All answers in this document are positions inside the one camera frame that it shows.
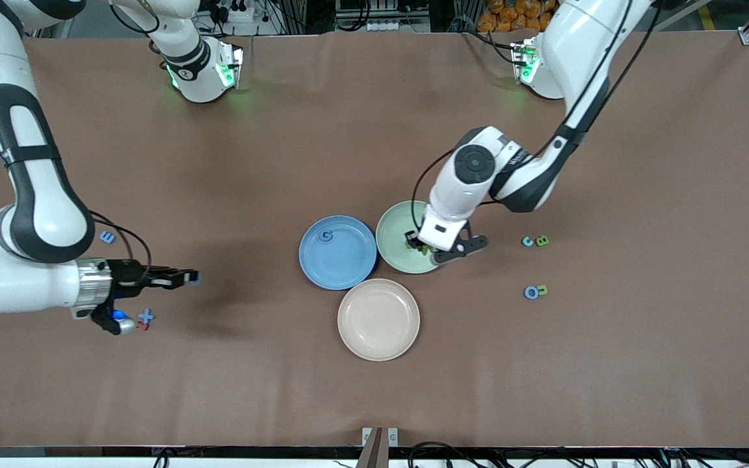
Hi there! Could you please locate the green plate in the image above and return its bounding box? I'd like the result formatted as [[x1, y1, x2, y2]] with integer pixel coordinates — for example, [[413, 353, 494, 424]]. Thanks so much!
[[375, 200, 441, 275]]

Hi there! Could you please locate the blue plate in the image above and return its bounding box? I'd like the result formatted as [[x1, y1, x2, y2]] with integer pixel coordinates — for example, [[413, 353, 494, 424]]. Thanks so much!
[[298, 215, 378, 291]]

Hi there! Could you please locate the beige plate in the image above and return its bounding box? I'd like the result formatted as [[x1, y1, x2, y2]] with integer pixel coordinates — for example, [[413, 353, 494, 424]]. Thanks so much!
[[337, 278, 421, 362]]

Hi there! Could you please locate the black background equipment box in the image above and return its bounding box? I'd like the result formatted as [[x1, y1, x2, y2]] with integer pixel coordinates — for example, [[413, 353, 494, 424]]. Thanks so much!
[[337, 0, 428, 20]]

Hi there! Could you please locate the bag of oranges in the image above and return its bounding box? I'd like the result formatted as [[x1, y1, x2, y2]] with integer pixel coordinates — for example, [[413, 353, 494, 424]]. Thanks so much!
[[477, 0, 554, 33]]

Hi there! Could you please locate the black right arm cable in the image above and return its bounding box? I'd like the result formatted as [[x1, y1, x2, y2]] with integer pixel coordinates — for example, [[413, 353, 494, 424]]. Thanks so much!
[[0, 0, 153, 287]]

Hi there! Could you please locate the grey metal table bracket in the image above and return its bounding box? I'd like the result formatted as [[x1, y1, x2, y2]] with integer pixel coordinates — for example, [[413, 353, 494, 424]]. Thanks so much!
[[362, 427, 399, 449]]

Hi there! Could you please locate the black cable loop under table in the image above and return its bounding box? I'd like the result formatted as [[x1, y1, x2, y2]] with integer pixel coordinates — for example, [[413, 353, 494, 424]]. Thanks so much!
[[407, 441, 474, 468]]

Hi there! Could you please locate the grey brown upright post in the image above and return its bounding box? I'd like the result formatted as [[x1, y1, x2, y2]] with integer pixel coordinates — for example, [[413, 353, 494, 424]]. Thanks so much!
[[356, 427, 388, 468]]

